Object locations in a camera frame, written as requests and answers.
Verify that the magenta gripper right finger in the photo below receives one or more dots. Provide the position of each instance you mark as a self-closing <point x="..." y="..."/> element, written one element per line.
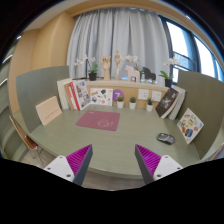
<point x="153" y="166"/>

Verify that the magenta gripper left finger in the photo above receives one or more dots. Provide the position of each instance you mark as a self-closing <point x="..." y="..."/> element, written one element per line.
<point x="72" y="167"/>

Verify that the black computer mouse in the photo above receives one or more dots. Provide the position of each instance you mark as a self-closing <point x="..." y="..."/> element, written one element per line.
<point x="166" y="138"/>

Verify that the maroon mouse pad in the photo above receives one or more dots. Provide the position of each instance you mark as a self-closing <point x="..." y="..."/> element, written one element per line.
<point x="99" y="120"/>

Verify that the wooden chair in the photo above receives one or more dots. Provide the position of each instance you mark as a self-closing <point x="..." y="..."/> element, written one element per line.
<point x="17" y="144"/>

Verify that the colourful illustrated book right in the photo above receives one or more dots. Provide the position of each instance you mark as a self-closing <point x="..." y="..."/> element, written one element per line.
<point x="190" y="125"/>

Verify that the white books behind black book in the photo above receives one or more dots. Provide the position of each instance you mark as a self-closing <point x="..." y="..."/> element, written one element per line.
<point x="180" y="100"/>

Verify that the small potted plant right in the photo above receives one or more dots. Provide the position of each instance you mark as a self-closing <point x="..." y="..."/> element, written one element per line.
<point x="149" y="106"/>

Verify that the small potted plant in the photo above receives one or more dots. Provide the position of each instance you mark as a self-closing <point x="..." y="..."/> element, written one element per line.
<point x="149" y="106"/>
<point x="120" y="102"/>
<point x="132" y="103"/>

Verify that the black cover book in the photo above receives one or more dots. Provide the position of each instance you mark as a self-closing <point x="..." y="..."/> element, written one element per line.
<point x="167" y="103"/>

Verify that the beige card with red text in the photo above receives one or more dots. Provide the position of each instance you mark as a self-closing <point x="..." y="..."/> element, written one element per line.
<point x="48" y="110"/>

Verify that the small potted plant middle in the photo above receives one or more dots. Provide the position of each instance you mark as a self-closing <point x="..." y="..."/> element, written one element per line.
<point x="132" y="103"/>

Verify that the red and white magazine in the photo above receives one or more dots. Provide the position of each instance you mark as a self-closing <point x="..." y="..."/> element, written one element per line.
<point x="80" y="94"/>

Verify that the small potted plant left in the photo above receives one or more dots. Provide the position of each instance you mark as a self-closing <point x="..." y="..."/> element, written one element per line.
<point x="120" y="102"/>

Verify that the white book far left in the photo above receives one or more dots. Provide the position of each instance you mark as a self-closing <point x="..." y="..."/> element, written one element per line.
<point x="62" y="93"/>

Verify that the white illustrated card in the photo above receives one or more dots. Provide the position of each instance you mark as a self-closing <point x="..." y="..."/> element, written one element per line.
<point x="101" y="96"/>

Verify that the purple round sign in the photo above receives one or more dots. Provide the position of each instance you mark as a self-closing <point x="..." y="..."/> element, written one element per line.
<point x="117" y="93"/>

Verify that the white orchid black pot right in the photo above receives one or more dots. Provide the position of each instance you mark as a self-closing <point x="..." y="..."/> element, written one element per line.
<point x="168" y="78"/>

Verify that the white orchid black pot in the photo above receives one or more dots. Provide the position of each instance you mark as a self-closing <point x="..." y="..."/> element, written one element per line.
<point x="168" y="78"/>
<point x="92" y="66"/>

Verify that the black wooden horse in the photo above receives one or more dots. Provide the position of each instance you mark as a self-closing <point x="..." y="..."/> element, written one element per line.
<point x="149" y="74"/>

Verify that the white orchid black pot left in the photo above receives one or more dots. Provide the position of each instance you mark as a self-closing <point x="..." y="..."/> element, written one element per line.
<point x="92" y="66"/>

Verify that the pink wooden horse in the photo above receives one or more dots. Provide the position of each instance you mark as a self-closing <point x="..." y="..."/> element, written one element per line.
<point x="133" y="74"/>

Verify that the white orchid behind horse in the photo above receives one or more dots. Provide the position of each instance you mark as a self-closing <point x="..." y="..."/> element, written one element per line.
<point x="134" y="60"/>

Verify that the wooden hand model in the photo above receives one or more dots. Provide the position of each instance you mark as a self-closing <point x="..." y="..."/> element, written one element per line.
<point x="105" y="63"/>

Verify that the wooden mannequin figure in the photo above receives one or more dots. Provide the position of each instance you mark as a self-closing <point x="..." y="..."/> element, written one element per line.
<point x="118" y="59"/>

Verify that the grey curtain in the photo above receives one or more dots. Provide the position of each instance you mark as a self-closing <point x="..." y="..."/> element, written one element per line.
<point x="132" y="32"/>

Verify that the white wall socket right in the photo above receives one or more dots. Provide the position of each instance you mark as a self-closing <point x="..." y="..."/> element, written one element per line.
<point x="156" y="96"/>

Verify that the white wall socket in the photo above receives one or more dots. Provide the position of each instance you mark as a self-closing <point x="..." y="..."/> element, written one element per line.
<point x="156" y="96"/>
<point x="143" y="94"/>

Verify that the white wall socket left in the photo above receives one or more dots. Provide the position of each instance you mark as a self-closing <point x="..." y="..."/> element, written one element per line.
<point x="143" y="94"/>

